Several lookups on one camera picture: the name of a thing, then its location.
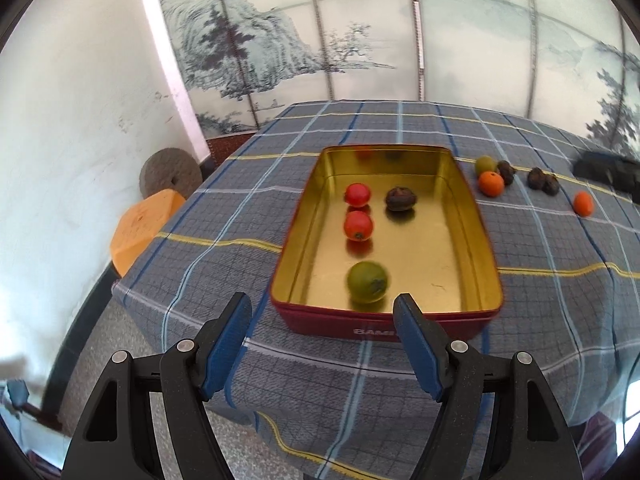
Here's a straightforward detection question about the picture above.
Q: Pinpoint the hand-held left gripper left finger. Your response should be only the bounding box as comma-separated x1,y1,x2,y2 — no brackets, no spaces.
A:
61,292,253,480

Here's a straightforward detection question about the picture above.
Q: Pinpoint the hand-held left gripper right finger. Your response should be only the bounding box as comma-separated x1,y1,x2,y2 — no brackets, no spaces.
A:
393,294,585,480

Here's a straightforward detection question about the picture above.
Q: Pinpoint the red and gold metal tin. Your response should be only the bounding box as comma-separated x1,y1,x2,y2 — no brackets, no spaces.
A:
270,145,504,342

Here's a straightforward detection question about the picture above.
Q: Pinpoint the red tomato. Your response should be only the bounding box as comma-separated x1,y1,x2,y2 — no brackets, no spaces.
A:
344,183,373,207
343,211,375,241

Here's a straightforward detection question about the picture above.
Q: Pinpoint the plaid tablecloth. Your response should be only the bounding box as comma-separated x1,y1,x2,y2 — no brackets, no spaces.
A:
112,99,640,480

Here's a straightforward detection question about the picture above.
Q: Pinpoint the orange plastic stool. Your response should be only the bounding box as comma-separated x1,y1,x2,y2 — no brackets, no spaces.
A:
110,188,188,278

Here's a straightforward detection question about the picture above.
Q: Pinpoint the round stone millstone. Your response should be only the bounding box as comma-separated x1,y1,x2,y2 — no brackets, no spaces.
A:
139,148,202,199

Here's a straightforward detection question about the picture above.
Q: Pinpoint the landscape painting folding screen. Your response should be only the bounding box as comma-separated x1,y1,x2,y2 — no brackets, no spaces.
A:
153,0,640,161

